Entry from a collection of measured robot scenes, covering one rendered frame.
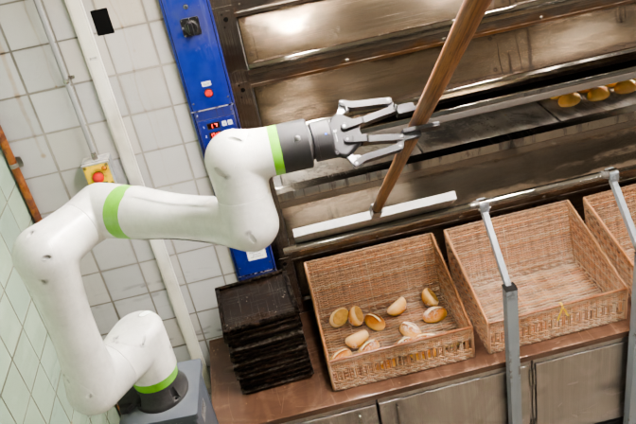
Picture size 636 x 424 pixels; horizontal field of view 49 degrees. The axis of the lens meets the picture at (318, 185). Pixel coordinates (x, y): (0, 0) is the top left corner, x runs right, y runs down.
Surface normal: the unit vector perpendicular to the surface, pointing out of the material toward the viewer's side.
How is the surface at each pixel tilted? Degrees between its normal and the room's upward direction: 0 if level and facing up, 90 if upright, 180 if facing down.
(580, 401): 94
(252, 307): 0
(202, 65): 90
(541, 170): 70
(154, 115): 90
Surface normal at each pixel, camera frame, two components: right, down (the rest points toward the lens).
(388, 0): 0.09, 0.15
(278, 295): -0.17, -0.85
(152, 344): 0.83, 0.10
